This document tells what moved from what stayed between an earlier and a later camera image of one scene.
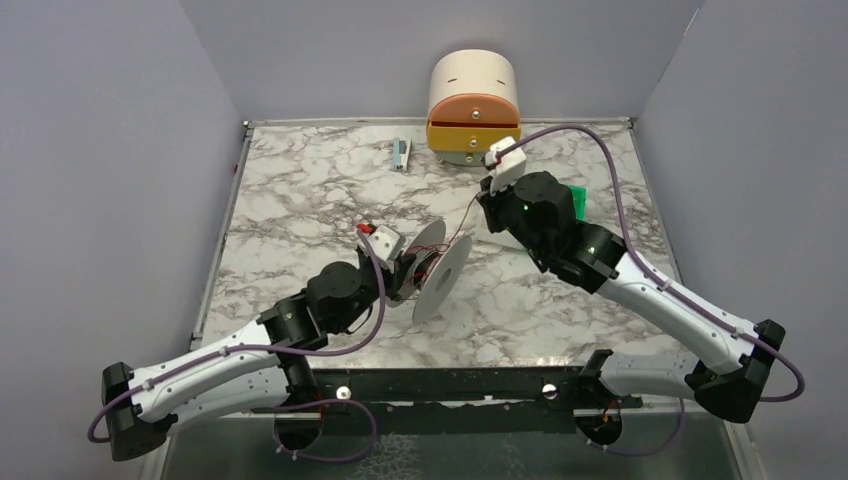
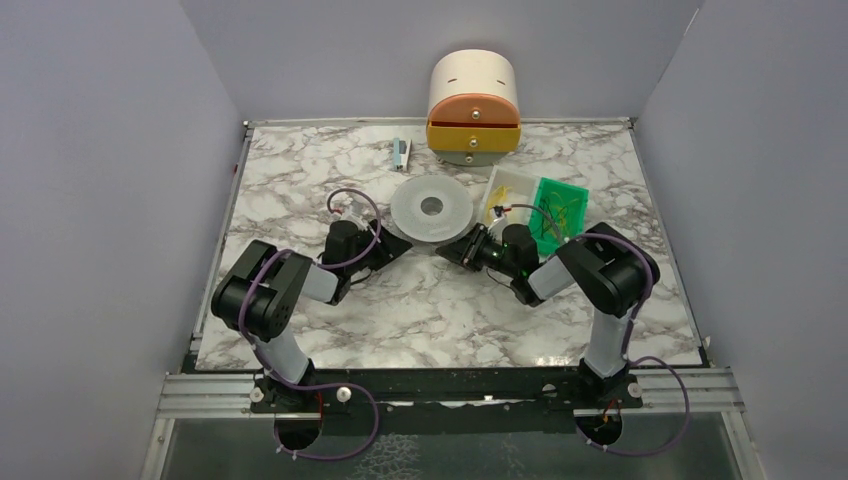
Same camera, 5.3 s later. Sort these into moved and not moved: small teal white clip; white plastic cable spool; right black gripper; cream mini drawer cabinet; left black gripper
Moved: left black gripper; white plastic cable spool; right black gripper
Not moved: cream mini drawer cabinet; small teal white clip
